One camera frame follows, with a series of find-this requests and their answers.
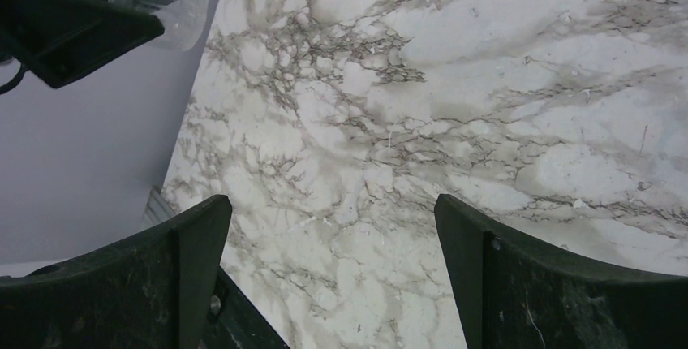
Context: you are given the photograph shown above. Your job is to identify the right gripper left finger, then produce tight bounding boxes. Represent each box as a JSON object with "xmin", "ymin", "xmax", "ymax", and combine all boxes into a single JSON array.
[{"xmin": 1, "ymin": 195, "xmax": 286, "ymax": 348}]

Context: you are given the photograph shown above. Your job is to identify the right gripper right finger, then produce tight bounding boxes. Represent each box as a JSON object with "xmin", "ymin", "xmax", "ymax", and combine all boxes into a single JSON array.
[{"xmin": 434, "ymin": 194, "xmax": 687, "ymax": 348}]

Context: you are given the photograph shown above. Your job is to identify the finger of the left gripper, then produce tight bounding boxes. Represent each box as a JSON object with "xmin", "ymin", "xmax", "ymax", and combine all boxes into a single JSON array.
[{"xmin": 1, "ymin": 0, "xmax": 166, "ymax": 89}]

